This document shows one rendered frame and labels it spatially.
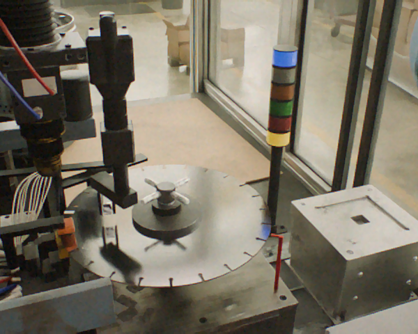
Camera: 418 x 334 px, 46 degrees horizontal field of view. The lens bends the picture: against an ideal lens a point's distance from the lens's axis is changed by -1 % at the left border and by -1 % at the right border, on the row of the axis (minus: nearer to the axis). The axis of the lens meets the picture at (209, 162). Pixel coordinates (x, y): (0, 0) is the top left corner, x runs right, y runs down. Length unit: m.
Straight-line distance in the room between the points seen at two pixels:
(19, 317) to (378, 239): 0.56
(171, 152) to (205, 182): 0.54
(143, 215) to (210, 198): 0.12
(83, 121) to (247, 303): 0.42
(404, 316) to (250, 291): 0.23
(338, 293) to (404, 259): 0.13
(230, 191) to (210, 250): 0.16
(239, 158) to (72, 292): 0.86
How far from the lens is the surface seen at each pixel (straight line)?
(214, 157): 1.38
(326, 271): 0.88
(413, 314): 0.76
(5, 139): 0.91
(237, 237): 0.74
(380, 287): 0.91
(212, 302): 0.78
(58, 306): 0.61
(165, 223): 0.75
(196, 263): 0.69
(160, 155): 1.39
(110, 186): 0.72
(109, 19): 0.58
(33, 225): 0.75
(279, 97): 0.93
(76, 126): 0.91
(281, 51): 0.90
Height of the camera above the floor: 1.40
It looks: 28 degrees down
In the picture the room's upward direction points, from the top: 1 degrees clockwise
